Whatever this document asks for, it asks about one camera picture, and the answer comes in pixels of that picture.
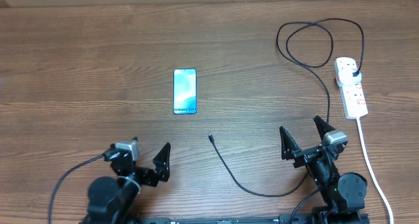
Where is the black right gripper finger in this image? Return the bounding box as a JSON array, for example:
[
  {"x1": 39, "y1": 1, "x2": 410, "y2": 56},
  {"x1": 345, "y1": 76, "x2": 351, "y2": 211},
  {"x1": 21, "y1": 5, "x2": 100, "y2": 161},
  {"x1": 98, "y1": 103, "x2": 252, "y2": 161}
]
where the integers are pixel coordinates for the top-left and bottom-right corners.
[
  {"x1": 313, "y1": 115, "x2": 335, "y2": 140},
  {"x1": 280, "y1": 126, "x2": 301, "y2": 160}
]

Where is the Samsung Galaxy smartphone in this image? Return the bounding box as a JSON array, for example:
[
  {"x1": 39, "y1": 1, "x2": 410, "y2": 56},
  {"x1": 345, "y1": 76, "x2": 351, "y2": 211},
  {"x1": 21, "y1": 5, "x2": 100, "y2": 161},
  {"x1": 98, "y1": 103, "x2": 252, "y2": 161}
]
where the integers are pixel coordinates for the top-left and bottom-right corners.
[{"x1": 173, "y1": 68, "x2": 197, "y2": 115}]

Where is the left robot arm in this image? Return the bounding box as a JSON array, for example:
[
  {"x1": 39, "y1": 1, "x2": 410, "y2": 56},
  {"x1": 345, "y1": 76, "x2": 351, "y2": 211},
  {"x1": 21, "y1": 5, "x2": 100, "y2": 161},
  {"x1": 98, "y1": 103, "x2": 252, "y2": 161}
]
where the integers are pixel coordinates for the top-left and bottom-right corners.
[{"x1": 83, "y1": 137, "x2": 171, "y2": 224}]

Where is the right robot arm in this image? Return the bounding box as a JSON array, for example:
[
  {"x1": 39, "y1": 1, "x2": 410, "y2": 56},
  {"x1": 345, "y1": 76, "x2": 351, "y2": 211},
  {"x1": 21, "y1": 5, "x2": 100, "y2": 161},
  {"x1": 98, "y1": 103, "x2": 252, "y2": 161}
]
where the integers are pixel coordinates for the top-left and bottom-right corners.
[{"x1": 278, "y1": 116, "x2": 369, "y2": 224}]

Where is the white charger plug adapter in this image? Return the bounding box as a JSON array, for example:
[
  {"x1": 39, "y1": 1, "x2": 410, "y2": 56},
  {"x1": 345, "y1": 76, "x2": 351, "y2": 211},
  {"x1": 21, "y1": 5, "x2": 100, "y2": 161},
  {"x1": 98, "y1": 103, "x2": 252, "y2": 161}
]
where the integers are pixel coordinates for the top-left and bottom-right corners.
[{"x1": 336, "y1": 69, "x2": 362, "y2": 86}]

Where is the white power strip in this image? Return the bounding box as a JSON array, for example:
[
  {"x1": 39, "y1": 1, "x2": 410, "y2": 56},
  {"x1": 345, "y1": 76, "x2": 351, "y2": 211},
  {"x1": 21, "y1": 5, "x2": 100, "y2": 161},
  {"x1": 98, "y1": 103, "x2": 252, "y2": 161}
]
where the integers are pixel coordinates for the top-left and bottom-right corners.
[{"x1": 334, "y1": 57, "x2": 368, "y2": 119}]

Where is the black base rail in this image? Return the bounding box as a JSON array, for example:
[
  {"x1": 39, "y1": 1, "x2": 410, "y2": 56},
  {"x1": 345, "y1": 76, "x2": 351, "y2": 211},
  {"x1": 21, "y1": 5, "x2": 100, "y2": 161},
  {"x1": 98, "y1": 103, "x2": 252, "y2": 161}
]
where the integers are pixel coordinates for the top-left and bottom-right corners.
[{"x1": 78, "y1": 213, "x2": 371, "y2": 224}]

